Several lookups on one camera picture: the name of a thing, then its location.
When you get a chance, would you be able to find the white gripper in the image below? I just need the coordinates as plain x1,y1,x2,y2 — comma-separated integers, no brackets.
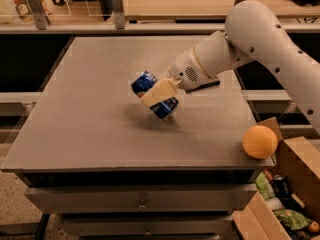
140,47,211,107

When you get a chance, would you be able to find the blue pepsi can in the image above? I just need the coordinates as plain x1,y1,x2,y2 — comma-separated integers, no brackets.
131,71,178,119

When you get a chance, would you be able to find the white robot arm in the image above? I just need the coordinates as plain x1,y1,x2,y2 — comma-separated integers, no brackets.
139,0,320,132

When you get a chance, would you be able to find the dark can in box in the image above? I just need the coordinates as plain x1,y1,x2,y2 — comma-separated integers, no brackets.
273,175,289,199

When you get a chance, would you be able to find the grey drawer cabinet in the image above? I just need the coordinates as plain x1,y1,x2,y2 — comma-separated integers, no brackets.
2,36,264,239

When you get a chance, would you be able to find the orange fruit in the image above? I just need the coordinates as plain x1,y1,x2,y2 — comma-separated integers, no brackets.
242,125,278,159

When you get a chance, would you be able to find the light green packet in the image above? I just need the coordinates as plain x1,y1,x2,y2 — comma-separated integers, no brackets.
255,172,275,200

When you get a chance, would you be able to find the cardboard box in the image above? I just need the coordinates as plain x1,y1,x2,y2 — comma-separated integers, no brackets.
233,117,320,240

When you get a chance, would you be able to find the white plastic bag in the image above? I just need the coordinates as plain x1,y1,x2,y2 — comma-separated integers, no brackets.
0,0,53,25

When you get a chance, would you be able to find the green snack bag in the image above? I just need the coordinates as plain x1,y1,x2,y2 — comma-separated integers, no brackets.
274,209,312,230

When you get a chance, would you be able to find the grey metal bracket middle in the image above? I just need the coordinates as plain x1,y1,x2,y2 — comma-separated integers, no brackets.
112,0,126,29

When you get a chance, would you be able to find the grey metal bracket left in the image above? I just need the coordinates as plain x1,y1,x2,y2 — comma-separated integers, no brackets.
28,0,49,30

